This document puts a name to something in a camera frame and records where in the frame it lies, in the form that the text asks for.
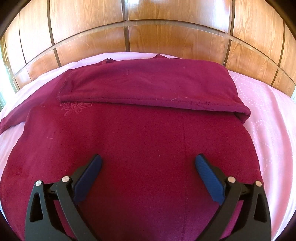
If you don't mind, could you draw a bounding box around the dark red knit garment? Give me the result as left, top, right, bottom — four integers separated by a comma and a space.
1, 55, 262, 240

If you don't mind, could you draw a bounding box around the pink bed sheet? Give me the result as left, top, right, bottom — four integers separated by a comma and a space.
1, 52, 295, 240

